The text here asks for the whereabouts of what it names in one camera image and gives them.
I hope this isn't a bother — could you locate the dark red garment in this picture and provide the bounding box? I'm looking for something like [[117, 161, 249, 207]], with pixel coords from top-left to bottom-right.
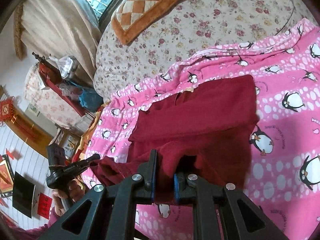
[[90, 75, 258, 203]]

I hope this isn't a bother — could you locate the left forearm maroon sleeve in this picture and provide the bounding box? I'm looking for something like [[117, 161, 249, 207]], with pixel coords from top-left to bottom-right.
[[11, 208, 60, 240]]

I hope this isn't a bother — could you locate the person's left hand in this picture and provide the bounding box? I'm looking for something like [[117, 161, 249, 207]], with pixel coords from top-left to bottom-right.
[[52, 179, 87, 217]]

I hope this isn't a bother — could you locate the red paper decoration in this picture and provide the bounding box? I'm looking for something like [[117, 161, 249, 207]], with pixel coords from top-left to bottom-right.
[[37, 193, 53, 219]]

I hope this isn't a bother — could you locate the black flat panel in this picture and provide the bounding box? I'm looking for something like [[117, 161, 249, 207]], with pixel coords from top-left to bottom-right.
[[12, 172, 35, 218]]

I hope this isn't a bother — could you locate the floral covered chair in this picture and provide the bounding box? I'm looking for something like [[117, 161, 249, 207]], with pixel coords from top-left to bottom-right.
[[23, 63, 81, 128]]

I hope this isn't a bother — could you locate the pink penguin blanket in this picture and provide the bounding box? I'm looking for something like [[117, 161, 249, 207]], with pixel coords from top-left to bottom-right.
[[81, 19, 319, 239]]

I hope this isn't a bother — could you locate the blue plastic bag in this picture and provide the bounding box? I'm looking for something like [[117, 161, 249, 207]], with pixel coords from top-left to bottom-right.
[[67, 81, 104, 112]]

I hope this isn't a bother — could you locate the red chinese knot decoration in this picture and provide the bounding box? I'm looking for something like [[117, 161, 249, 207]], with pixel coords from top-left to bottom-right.
[[0, 96, 17, 126]]

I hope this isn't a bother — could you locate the red wooden bedside table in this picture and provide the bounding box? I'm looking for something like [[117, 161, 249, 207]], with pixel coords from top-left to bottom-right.
[[39, 62, 86, 116]]

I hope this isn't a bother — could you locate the clear plastic bag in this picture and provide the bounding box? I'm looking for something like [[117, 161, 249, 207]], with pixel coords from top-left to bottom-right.
[[49, 56, 79, 80]]

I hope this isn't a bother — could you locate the beige curtain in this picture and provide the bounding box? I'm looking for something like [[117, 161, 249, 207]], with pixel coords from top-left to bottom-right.
[[14, 0, 101, 83]]

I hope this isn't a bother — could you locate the orange checkered cushion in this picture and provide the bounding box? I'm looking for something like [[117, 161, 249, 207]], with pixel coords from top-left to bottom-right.
[[111, 0, 179, 45]]

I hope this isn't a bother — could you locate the floral bed sheet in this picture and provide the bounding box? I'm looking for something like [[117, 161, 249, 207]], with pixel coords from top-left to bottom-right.
[[93, 0, 314, 99]]

